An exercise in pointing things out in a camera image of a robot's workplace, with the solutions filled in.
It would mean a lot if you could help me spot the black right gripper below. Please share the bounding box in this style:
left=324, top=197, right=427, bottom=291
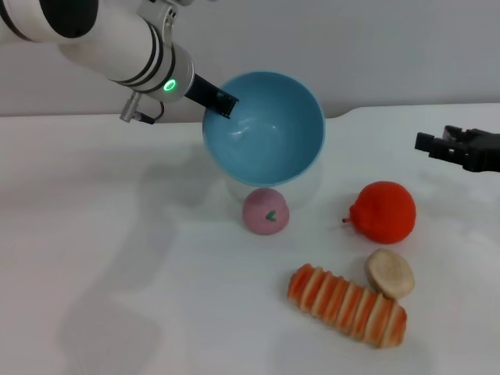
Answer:
left=414, top=124, right=500, bottom=173

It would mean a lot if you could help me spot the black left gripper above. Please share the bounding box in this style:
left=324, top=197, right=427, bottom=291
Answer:
left=184, top=73, right=240, bottom=120

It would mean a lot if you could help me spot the blue plastic bowl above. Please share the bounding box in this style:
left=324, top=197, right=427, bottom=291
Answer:
left=202, top=70, right=327, bottom=187

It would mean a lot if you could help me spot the beige egg yolk pastry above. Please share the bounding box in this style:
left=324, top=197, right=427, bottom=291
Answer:
left=365, top=248, right=416, bottom=301

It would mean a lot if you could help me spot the orange red fruit toy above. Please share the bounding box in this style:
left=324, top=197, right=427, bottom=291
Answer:
left=341, top=180, right=417, bottom=245

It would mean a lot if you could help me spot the pink peach bun toy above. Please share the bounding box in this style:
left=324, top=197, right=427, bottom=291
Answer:
left=241, top=187, right=291, bottom=236

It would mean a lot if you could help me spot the orange striped bread loaf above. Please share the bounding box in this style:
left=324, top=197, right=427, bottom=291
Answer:
left=287, top=263, right=409, bottom=350

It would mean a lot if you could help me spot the left arm cable with plug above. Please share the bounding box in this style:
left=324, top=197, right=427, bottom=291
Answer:
left=120, top=92, right=167, bottom=125

